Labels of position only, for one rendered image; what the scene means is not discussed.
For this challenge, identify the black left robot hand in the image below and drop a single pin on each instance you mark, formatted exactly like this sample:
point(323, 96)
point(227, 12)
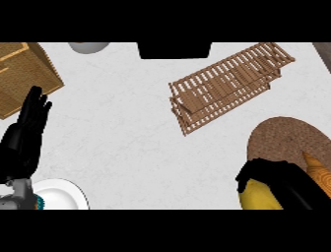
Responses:
point(26, 138)

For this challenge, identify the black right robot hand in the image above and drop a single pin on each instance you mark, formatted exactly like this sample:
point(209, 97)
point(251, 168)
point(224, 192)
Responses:
point(291, 183)

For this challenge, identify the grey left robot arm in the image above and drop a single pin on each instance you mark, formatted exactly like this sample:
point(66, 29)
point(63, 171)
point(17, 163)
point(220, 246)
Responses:
point(14, 197)

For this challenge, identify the yellow lemon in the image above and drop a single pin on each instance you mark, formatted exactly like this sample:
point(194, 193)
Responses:
point(258, 197)

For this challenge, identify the brown round cork placemat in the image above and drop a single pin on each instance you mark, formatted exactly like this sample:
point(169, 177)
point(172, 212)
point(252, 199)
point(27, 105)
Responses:
point(291, 141)

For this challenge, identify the wooden slatted tiered shelf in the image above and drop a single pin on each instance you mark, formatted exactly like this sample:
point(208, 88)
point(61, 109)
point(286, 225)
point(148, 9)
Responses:
point(227, 87)

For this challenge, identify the orange wooden wedge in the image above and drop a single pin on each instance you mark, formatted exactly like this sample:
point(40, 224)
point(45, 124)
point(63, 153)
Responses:
point(322, 178)

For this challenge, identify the wicker basket box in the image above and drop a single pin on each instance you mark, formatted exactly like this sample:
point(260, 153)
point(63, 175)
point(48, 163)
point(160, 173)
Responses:
point(14, 78)

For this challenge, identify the white plate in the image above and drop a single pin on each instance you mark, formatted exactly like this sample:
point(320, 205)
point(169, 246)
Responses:
point(60, 195)

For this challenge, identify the teal object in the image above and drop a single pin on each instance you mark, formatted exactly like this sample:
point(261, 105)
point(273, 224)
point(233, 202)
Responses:
point(40, 201)

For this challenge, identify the grey bowl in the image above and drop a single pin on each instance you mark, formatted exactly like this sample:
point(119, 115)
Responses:
point(89, 47)

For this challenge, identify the black appliance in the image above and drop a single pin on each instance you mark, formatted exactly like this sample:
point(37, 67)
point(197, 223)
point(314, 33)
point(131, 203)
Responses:
point(175, 50)

